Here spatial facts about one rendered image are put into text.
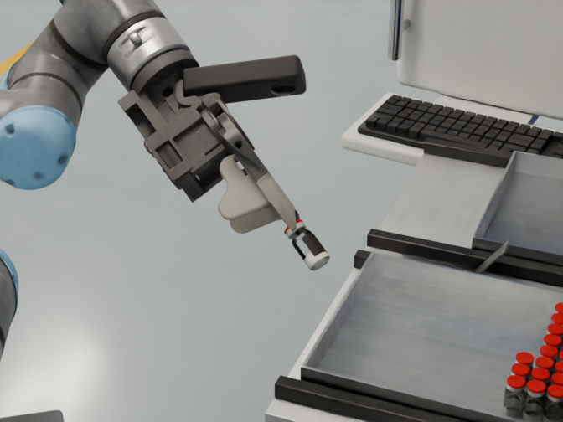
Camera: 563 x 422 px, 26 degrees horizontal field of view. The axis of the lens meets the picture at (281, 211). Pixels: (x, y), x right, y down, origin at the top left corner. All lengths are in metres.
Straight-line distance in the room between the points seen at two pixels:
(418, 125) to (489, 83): 0.19
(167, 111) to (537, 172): 0.82
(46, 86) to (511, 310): 0.68
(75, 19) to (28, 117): 0.15
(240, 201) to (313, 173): 2.51
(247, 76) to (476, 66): 1.10
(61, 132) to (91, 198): 2.40
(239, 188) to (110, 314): 1.95
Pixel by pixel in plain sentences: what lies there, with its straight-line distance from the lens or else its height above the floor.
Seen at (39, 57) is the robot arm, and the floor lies 1.29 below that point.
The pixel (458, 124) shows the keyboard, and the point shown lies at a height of 0.83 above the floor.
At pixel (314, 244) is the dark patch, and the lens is 1.11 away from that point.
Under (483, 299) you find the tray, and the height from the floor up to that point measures 0.88.
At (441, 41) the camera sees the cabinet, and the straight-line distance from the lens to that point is 2.23.
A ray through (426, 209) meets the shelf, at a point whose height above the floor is 0.88.
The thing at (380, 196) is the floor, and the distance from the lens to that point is 3.52.
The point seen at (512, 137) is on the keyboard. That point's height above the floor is 0.83.
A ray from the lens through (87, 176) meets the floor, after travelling 3.65.
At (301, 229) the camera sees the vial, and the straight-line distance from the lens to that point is 1.12.
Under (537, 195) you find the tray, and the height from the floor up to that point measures 0.88.
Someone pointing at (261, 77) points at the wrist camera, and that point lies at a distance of 1.16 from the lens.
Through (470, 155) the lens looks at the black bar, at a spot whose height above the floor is 0.89.
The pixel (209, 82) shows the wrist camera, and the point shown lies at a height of 1.29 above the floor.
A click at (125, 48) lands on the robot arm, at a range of 1.20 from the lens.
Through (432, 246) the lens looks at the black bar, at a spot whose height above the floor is 0.90.
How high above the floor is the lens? 1.79
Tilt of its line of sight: 31 degrees down
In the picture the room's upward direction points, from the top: straight up
